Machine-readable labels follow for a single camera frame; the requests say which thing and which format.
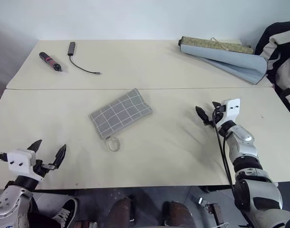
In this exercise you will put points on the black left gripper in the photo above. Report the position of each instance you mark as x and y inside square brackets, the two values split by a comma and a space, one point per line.
[39, 172]

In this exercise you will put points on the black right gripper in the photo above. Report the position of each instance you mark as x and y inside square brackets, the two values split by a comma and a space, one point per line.
[216, 118]

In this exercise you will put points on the grey checked fabric pouch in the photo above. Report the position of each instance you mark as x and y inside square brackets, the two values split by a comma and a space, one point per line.
[121, 111]

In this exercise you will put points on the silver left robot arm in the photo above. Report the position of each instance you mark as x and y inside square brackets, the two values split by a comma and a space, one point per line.
[9, 202]

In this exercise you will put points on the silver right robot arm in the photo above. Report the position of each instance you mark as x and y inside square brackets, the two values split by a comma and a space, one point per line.
[252, 190]

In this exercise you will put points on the rolled blue green mat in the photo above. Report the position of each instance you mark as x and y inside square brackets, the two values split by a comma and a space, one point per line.
[225, 59]

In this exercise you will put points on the black sneaker with white laces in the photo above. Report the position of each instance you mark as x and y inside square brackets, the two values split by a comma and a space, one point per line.
[65, 212]

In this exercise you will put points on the black pink electric screwdriver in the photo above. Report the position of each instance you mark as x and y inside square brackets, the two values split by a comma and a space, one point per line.
[50, 61]

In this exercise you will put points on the black and white jacket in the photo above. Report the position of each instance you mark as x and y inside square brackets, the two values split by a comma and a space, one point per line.
[280, 54]

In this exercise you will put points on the dark rounded brown shape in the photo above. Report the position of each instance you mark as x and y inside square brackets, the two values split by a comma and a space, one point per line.
[122, 213]
[178, 215]

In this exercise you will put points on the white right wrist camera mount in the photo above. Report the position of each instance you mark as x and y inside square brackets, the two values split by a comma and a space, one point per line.
[231, 109]

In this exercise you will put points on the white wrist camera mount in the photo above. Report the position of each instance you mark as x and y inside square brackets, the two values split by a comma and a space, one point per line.
[231, 109]
[19, 160]

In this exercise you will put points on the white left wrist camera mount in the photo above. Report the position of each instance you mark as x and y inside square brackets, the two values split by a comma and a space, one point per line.
[19, 160]

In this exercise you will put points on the brown block with metal bracket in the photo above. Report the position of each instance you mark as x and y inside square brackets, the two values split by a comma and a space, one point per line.
[212, 210]

